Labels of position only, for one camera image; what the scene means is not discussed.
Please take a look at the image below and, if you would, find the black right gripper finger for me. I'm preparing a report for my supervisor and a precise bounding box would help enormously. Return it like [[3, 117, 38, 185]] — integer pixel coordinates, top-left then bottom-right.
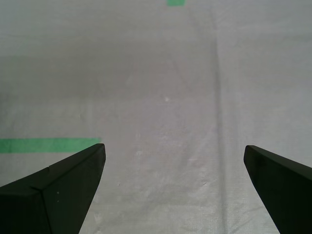
[[244, 145, 312, 234], [0, 143, 106, 234]]

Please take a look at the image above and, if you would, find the long green tape strip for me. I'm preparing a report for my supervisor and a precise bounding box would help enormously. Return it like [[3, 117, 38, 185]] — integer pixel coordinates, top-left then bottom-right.
[[0, 137, 101, 154]]

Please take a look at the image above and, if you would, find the clear plastic table cover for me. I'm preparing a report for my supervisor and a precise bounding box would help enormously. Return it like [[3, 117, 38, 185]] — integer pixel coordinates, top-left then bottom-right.
[[0, 0, 312, 234]]

